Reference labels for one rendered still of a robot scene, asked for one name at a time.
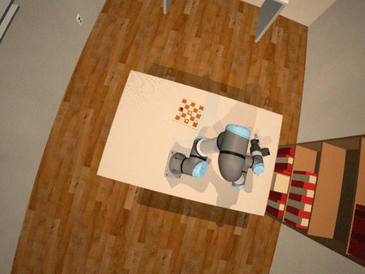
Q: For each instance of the wooden chessboard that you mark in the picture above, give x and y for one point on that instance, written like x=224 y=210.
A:
x=189 y=105

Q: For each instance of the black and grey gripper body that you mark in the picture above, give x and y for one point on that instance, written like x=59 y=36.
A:
x=256 y=150

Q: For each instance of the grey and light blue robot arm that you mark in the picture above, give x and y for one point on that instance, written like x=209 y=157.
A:
x=233 y=162

